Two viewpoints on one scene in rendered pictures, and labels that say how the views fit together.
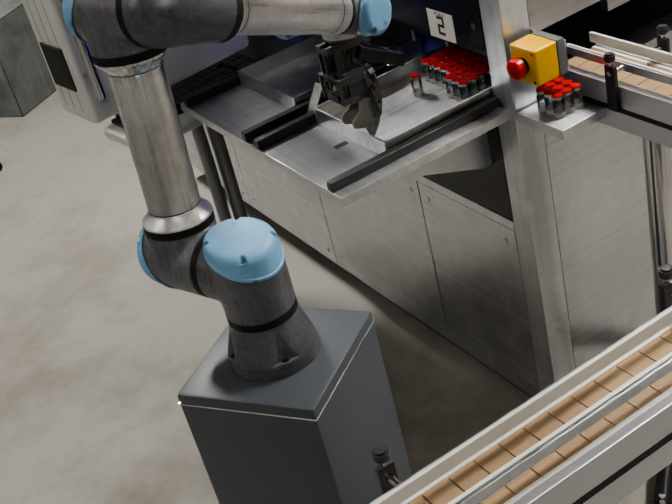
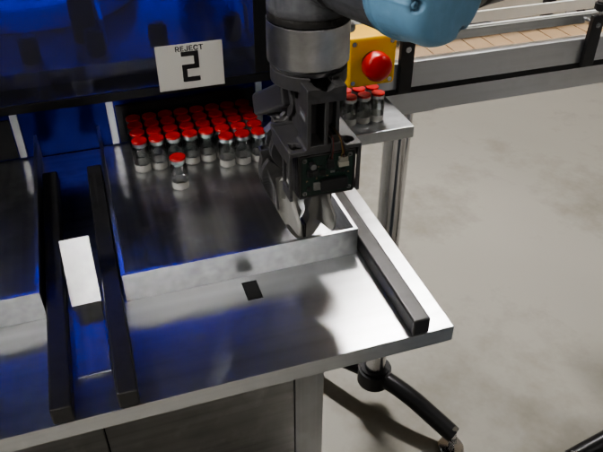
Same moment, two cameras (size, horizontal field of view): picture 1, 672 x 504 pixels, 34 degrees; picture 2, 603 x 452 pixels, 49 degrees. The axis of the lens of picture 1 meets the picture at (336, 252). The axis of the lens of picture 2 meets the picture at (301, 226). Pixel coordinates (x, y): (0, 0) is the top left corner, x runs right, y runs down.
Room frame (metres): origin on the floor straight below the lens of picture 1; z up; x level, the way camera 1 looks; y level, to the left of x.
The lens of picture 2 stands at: (1.83, 0.46, 1.36)
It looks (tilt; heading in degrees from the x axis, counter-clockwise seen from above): 36 degrees down; 277
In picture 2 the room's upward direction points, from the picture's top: straight up
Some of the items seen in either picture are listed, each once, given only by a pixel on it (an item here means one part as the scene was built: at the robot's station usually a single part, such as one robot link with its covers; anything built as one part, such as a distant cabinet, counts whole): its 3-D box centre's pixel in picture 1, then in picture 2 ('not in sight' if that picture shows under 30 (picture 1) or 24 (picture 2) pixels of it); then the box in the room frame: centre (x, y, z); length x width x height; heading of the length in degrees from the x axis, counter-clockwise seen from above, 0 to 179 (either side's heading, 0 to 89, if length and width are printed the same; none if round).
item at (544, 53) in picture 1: (537, 58); (362, 53); (1.85, -0.45, 1.00); 0.08 x 0.07 x 0.07; 115
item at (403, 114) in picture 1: (416, 98); (213, 183); (2.03, -0.24, 0.90); 0.34 x 0.26 x 0.04; 115
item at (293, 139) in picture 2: (346, 67); (310, 126); (1.89, -0.11, 1.06); 0.09 x 0.08 x 0.12; 115
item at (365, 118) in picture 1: (364, 119); (322, 211); (1.88, -0.12, 0.95); 0.06 x 0.03 x 0.09; 115
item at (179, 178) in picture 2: (416, 85); (179, 172); (2.07, -0.25, 0.90); 0.02 x 0.02 x 0.04
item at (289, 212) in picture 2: (355, 115); (294, 216); (1.90, -0.10, 0.95); 0.06 x 0.03 x 0.09; 115
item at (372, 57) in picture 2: (518, 67); (375, 65); (1.83, -0.41, 0.99); 0.04 x 0.04 x 0.04; 25
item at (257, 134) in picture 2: (465, 91); (258, 144); (1.98, -0.33, 0.90); 0.02 x 0.02 x 0.05
